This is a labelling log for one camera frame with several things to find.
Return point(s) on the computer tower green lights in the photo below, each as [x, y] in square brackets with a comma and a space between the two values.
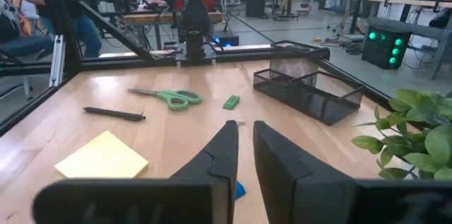
[378, 51]

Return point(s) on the yellow sticky note pad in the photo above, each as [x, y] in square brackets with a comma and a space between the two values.
[102, 157]

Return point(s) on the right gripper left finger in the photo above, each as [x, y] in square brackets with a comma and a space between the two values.
[197, 199]

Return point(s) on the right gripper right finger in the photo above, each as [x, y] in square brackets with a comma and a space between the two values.
[300, 195]

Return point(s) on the small green eraser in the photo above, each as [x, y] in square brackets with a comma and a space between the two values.
[231, 102]

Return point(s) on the small blue eraser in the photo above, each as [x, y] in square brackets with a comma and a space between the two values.
[240, 191]

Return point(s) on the black cube cabinet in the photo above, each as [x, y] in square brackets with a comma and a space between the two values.
[255, 7]

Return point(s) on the person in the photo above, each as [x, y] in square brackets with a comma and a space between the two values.
[84, 33]

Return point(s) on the black mesh desk organizer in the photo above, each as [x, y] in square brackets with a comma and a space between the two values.
[293, 66]

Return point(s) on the black pen with clip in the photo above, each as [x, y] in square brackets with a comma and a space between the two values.
[113, 113]

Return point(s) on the black power box blue light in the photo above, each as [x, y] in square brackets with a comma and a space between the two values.
[226, 36]

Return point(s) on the wooden background workbench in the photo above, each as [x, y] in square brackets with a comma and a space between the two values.
[159, 18]

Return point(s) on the colourful patchwork quilt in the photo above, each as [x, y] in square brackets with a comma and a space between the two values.
[14, 12]

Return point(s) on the silver aluminium bracket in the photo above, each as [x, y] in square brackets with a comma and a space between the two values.
[57, 61]

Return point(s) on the green plant white pot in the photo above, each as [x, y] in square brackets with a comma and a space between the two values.
[434, 142]

